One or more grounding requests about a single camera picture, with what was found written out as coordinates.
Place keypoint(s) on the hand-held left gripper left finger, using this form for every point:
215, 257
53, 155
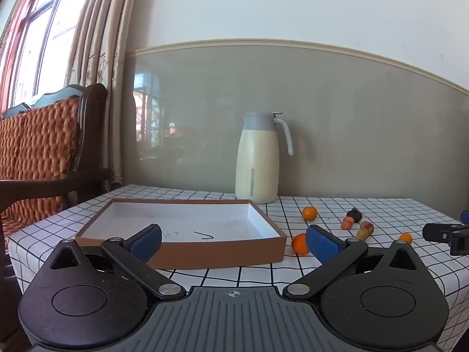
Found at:
146, 245

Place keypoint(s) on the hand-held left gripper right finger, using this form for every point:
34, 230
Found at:
322, 244

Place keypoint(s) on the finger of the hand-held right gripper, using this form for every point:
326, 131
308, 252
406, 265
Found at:
439, 233
465, 217

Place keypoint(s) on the orange tangerine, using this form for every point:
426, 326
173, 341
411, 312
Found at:
299, 244
309, 213

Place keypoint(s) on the pinkish orange small fruit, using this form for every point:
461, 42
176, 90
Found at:
347, 223

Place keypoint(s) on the small orange kumquat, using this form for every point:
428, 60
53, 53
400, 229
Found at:
405, 238

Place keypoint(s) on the dark purple fruit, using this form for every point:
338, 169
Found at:
354, 214

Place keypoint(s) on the reddish small fruit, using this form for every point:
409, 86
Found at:
367, 226

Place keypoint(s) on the brown cardboard tray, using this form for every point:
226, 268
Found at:
205, 223

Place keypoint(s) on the white checked tablecloth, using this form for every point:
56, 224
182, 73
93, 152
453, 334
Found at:
384, 209

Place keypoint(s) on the cream thermos jug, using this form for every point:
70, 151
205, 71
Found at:
256, 168

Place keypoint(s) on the dark wooden armchair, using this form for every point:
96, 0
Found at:
93, 128

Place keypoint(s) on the orange woven chair cushion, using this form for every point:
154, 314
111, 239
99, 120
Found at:
40, 146

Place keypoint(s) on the blue cushion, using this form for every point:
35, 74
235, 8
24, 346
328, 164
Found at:
55, 96

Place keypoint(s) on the beige patterned curtain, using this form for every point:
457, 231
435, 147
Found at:
102, 62

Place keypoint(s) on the red framed window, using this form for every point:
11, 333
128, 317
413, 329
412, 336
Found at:
40, 36

